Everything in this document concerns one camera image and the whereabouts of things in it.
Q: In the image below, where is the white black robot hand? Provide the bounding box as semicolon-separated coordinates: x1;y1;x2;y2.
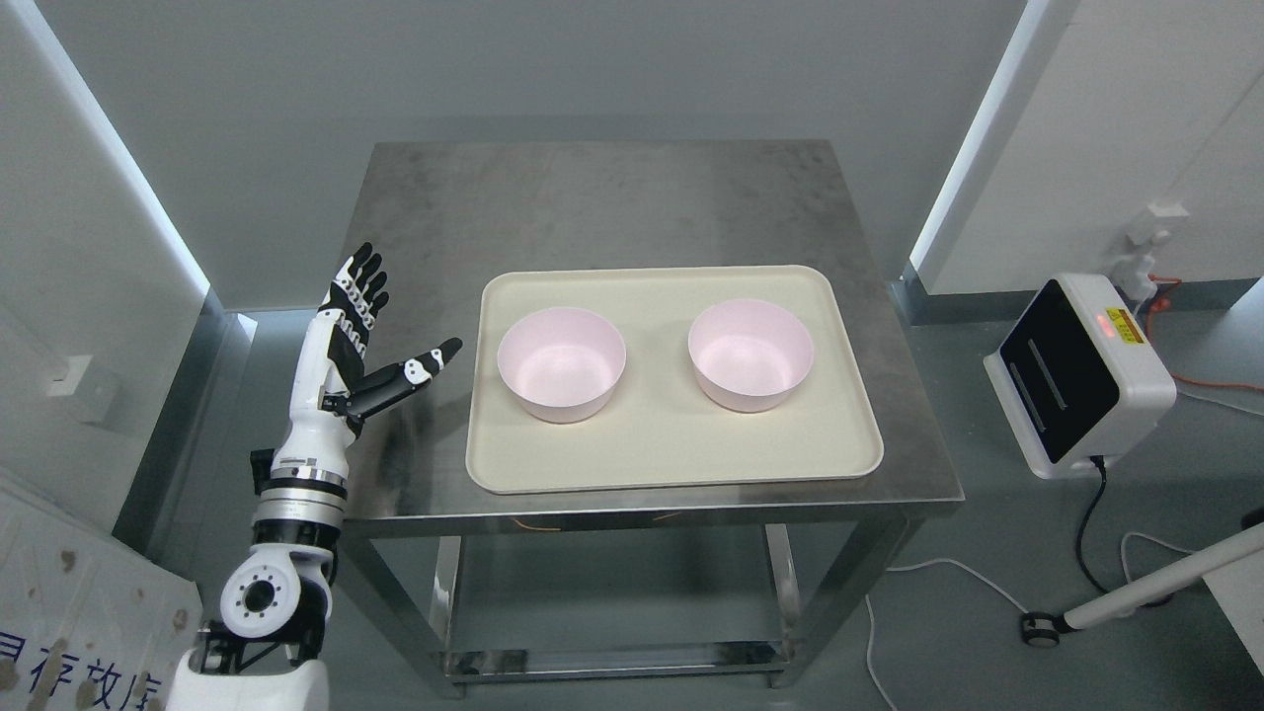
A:
268;242;463;485

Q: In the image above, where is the pink bowl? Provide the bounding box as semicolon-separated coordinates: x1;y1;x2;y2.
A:
686;299;817;414
495;307;627;425

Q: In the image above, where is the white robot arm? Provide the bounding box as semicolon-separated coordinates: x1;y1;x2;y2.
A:
166;466;348;710

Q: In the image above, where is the beige plastic tray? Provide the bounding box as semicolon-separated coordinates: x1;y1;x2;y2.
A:
465;266;884;495

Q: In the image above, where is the white signboard with blue text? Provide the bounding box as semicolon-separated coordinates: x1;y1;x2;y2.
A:
1;474;204;710

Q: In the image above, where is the white stand leg with caster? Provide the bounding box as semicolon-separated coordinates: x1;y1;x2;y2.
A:
1019;522;1263;660

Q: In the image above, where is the white black box device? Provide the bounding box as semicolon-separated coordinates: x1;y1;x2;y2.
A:
983;272;1178;479

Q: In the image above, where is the white wall switch box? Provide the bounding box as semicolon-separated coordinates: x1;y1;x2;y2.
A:
46;356;120;425

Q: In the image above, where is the black power cable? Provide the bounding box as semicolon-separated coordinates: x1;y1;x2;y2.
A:
1074;455;1176;607

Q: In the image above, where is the white wall socket with plug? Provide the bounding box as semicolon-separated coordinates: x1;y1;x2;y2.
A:
1110;202;1189;304

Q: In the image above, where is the white floor cable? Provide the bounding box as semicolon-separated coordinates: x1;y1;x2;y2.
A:
865;533;1201;711

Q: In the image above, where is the orange cable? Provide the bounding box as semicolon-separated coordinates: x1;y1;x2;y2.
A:
1136;276;1264;392

